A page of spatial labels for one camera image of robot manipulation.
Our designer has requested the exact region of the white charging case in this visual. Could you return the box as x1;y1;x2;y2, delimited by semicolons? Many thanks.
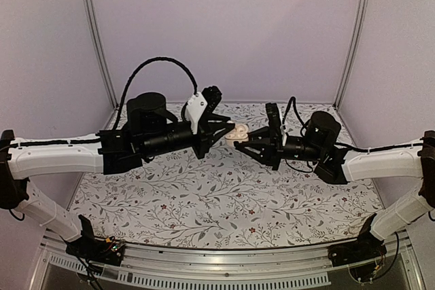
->
224;124;249;147

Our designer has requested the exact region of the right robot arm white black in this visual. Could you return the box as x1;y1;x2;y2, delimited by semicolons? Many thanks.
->
234;108;434;260

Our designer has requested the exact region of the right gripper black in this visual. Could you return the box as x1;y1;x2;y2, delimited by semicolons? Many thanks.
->
235;126;324;172

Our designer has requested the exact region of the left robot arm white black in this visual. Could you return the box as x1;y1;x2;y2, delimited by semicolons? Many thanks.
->
1;87;234;259

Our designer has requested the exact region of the aluminium corner post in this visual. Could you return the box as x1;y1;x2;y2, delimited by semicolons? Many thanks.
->
83;0;118;109
333;0;369;111

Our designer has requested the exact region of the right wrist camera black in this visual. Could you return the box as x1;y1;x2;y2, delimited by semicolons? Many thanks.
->
266;103;282;137

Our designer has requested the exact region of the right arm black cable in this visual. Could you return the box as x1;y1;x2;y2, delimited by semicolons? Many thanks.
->
285;96;310;134

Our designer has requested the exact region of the left aluminium corner post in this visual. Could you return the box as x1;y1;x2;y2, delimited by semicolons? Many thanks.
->
83;0;118;109

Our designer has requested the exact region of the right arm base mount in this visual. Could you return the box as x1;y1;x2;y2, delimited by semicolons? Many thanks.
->
328;213;387;267

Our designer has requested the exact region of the aluminium front rail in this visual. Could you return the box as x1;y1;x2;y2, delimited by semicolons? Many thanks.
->
29;232;426;289

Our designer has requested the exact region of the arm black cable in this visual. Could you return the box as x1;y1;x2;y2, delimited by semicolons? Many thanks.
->
285;96;310;134
114;58;201;128

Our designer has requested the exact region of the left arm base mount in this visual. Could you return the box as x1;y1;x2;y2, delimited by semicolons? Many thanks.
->
66;215;125;266

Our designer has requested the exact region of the right aluminium corner post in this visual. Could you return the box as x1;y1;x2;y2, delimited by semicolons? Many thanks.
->
333;0;369;111

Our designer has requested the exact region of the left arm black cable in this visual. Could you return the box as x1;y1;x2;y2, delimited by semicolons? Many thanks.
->
114;58;201;128

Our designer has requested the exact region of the floral patterned table mat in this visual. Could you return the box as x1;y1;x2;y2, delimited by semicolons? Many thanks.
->
69;102;385;249

